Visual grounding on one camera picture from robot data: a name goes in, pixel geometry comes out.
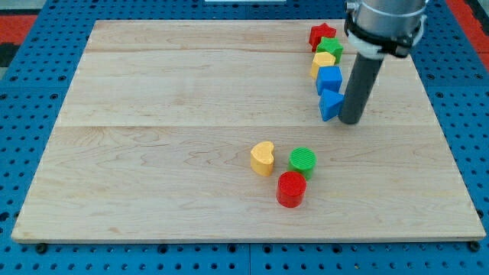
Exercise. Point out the black cable clamp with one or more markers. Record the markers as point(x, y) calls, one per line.
point(375, 47)

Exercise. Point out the red cylinder block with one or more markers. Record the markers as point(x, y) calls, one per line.
point(291, 188)

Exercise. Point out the red star block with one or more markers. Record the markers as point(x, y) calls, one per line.
point(317, 32)

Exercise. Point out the green star block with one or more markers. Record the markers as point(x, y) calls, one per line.
point(331, 45)

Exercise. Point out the blue cube block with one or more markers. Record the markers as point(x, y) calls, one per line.
point(330, 78)

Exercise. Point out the yellow heart block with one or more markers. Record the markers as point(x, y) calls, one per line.
point(262, 158)

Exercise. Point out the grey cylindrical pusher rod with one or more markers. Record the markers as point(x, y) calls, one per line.
point(362, 78)

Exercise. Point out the blue triangle block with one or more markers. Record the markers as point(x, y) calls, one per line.
point(330, 104)

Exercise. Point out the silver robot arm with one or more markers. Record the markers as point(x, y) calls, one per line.
point(377, 28)

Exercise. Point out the green cylinder block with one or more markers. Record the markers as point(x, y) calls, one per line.
point(302, 160)

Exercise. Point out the wooden board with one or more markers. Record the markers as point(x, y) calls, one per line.
point(152, 145)

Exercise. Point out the yellow rounded block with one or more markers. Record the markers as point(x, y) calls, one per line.
point(319, 60)

